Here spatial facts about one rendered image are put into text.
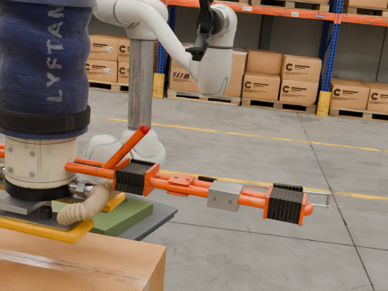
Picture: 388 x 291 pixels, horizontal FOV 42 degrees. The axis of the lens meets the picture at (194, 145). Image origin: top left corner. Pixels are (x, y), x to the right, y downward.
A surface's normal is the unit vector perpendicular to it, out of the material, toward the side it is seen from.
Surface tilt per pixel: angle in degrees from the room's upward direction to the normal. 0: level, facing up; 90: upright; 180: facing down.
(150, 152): 81
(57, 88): 75
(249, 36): 90
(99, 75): 93
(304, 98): 92
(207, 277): 0
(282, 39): 90
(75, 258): 0
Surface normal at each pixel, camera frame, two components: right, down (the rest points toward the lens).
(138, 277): 0.09, -0.96
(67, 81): 0.65, 0.00
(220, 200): -0.26, 0.25
